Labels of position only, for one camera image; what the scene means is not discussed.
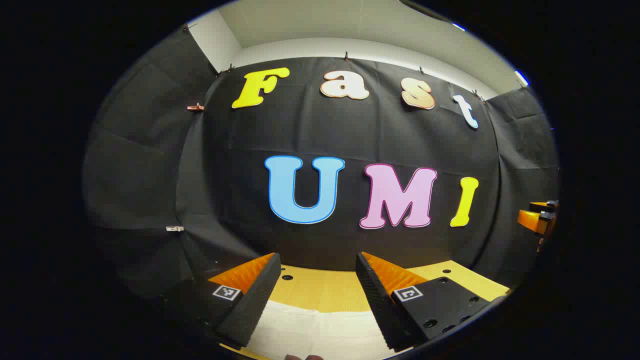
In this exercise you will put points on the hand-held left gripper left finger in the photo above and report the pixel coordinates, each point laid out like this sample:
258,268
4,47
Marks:
257,305

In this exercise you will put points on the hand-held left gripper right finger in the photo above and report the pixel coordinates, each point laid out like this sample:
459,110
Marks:
375,300

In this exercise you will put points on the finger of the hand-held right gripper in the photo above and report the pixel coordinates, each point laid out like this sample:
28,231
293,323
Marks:
535,220

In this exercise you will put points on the white jeans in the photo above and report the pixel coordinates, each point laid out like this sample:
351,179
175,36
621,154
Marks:
320,335

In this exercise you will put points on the ceiling light strip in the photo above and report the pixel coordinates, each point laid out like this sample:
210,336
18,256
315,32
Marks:
459,26
521,78

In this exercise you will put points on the black backdrop cloth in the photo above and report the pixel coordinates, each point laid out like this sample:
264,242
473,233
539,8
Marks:
300,125

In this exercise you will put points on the copper spring clamp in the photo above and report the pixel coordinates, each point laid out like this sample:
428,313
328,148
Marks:
196,107

